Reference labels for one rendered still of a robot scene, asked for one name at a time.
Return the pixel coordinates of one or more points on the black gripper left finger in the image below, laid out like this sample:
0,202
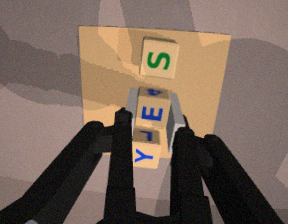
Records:
51,197

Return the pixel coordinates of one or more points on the tan flat mat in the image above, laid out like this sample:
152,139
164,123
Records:
110,58

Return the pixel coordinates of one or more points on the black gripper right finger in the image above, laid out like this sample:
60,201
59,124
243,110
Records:
235,195

